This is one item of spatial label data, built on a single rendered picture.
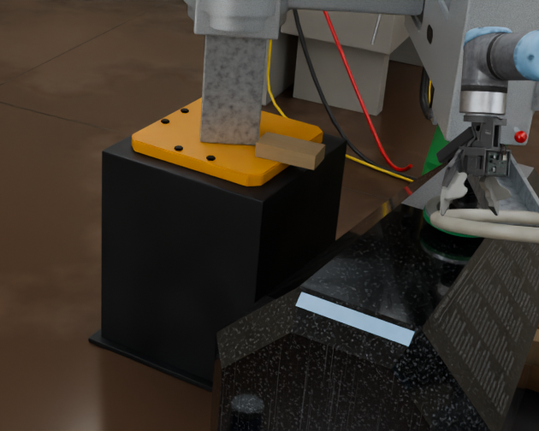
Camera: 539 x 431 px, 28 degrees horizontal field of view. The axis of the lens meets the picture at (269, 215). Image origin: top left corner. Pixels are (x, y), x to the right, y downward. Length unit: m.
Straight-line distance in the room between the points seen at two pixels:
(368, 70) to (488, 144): 3.78
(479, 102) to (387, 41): 3.55
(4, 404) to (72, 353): 0.34
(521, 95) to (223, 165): 0.99
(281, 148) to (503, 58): 1.42
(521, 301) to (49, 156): 2.81
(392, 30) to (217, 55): 2.37
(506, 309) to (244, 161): 0.96
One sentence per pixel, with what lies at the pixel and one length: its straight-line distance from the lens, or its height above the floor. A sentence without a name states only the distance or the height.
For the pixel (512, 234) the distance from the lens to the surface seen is 2.11.
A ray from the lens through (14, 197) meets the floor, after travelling 4.83.
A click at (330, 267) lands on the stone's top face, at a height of 0.80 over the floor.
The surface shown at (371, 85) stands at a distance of 5.89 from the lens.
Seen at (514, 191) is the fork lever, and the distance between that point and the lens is 2.73.
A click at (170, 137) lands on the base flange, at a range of 3.50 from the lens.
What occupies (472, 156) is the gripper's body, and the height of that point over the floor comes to 1.35.
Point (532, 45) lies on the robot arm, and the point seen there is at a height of 1.60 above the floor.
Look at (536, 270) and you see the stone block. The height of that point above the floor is 0.67.
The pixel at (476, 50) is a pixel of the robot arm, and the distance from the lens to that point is 2.12.
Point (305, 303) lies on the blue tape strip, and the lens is 2.66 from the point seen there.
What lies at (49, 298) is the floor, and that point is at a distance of 4.11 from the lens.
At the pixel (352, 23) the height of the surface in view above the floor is 0.53.
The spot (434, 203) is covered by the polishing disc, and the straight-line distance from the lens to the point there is 3.05.
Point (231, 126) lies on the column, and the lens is 3.45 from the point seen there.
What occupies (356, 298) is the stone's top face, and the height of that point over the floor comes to 0.80.
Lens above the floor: 2.18
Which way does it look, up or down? 27 degrees down
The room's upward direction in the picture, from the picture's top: 5 degrees clockwise
